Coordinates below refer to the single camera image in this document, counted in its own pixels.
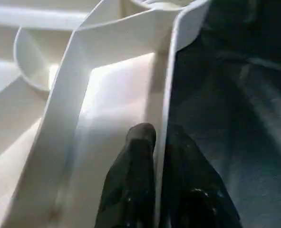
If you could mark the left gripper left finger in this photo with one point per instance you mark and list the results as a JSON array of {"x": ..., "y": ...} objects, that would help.
[{"x": 130, "y": 180}]

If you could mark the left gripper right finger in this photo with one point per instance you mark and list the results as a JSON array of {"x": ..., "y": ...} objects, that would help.
[{"x": 192, "y": 190}]

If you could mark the white plastic table top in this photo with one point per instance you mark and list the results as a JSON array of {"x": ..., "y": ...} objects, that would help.
[{"x": 107, "y": 95}]

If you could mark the black work mat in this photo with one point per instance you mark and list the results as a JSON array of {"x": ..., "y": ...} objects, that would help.
[{"x": 245, "y": 118}]

